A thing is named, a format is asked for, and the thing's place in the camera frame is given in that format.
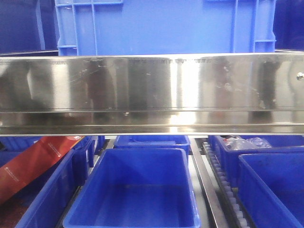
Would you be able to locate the centre rear blue bin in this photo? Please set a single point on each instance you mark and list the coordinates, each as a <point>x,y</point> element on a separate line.
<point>153,141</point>

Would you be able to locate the blue bin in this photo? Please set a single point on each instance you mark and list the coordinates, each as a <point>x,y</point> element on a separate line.
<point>271,189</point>
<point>229,161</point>
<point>42,202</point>
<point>136,188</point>
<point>153,141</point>

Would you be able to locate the centre front blue bin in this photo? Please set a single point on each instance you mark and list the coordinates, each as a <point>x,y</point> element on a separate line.
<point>136,188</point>

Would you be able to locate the right rear blue bin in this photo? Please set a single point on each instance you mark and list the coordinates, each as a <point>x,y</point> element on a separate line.
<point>229,161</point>

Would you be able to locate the stainless steel shelf beam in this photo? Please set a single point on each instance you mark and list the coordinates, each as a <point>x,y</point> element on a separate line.
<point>251,93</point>

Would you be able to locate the right front blue bin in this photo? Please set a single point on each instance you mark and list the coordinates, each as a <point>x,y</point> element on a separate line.
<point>271,189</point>

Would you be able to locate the left front blue bin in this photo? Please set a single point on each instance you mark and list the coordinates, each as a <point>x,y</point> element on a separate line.
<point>42,202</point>

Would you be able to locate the clear plastic bags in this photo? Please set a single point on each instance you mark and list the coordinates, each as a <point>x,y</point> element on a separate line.
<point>237,143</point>

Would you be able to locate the large light blue crate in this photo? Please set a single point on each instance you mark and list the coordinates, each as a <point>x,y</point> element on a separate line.
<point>139,27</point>

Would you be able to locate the red packaging box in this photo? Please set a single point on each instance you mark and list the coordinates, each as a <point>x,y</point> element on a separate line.
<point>33,162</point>

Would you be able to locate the dark blue crate upper left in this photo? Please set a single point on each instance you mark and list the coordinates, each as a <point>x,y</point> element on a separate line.
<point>28,26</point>

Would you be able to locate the dark blue crate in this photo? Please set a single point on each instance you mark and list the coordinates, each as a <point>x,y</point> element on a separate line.
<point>289,24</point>
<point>28,26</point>

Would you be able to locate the dark blue crate upper right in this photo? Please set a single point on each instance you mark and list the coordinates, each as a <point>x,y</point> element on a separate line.
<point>289,24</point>

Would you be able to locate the steel roller track rail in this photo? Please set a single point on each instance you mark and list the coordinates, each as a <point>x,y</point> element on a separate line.
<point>217,201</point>

